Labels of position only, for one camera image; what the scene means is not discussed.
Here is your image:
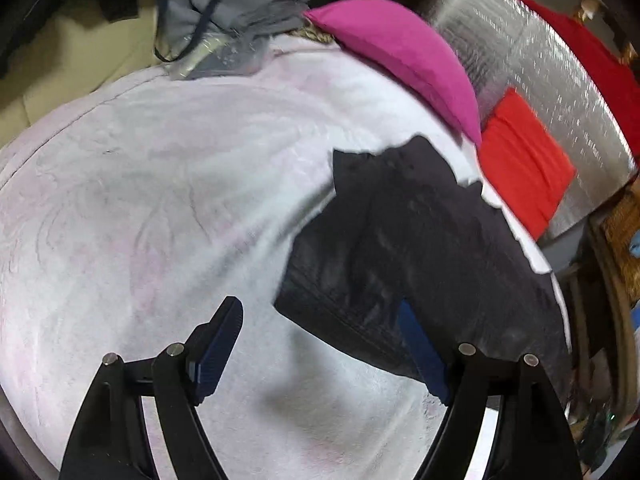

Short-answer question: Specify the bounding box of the black puffer jacket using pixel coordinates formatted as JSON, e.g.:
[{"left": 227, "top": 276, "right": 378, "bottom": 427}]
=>
[{"left": 274, "top": 136, "right": 570, "bottom": 400}]

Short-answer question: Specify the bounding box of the white bed blanket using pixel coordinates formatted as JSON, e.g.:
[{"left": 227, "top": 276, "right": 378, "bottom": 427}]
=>
[{"left": 0, "top": 34, "right": 572, "bottom": 480}]

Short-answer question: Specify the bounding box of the red pillow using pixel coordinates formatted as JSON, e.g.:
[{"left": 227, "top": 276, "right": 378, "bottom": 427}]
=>
[{"left": 478, "top": 88, "right": 576, "bottom": 240}]

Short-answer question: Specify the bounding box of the wicker basket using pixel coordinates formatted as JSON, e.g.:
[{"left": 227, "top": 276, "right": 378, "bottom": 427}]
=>
[{"left": 602, "top": 188, "right": 640, "bottom": 302}]

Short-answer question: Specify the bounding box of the beige armchair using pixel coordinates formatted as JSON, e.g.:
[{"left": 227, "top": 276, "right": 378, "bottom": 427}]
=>
[{"left": 1, "top": 0, "right": 157, "bottom": 145}]

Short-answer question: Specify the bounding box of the grey folded garment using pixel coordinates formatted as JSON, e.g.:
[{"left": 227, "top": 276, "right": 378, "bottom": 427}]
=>
[{"left": 154, "top": 0, "right": 309, "bottom": 79}]

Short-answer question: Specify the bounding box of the silver foil headboard cover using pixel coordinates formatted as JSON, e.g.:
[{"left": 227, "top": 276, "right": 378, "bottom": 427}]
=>
[{"left": 416, "top": 0, "right": 637, "bottom": 240}]

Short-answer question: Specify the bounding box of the magenta pillow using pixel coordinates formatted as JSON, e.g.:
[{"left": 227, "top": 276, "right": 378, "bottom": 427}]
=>
[{"left": 305, "top": 0, "right": 482, "bottom": 145}]

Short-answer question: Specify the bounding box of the red cloth behind headboard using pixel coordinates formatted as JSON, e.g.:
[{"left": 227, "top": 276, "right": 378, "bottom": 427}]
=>
[{"left": 520, "top": 0, "right": 640, "bottom": 162}]

